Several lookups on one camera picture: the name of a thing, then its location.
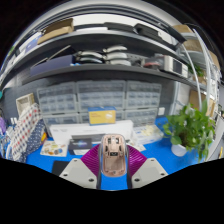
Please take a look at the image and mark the long white keyboard box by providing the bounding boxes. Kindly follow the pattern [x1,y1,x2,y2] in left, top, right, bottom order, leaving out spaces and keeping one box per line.
[49,119,135,146]

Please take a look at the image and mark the grey wall shelf unit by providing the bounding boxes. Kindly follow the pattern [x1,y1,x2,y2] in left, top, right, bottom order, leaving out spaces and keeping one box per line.
[0,13,223,101]

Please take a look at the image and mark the small yellow object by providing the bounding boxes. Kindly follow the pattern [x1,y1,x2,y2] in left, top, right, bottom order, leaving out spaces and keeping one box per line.
[40,131,48,144]

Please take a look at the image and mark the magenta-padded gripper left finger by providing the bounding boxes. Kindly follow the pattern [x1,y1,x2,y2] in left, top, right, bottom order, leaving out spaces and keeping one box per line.
[58,143,103,190]

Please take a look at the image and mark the green plant in white pot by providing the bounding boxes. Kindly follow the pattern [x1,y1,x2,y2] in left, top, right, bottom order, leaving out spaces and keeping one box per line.
[162,99,217,163]

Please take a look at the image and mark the pale framed picture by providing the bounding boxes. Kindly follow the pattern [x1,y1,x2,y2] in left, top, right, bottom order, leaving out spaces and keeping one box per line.
[15,92,36,117]

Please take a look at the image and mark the navy dotted cloth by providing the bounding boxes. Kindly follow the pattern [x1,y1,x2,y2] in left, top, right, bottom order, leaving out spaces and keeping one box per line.
[24,118,48,163]

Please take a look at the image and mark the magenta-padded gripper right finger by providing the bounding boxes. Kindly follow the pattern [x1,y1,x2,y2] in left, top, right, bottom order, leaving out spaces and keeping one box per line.
[125,144,169,189]

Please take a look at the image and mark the white and blue tissue box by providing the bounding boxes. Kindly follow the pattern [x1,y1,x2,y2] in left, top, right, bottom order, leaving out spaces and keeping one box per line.
[133,124,165,146]

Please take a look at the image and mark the pink transparent computer mouse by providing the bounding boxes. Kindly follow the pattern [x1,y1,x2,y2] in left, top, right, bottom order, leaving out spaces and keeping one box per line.
[100,133,128,178]

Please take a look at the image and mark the white dotted cloth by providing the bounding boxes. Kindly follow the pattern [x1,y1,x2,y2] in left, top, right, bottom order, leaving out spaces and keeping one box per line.
[9,102,42,161]

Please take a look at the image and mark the yellow and blue box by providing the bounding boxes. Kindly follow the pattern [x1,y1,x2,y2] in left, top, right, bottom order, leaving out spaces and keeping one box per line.
[87,106,117,126]

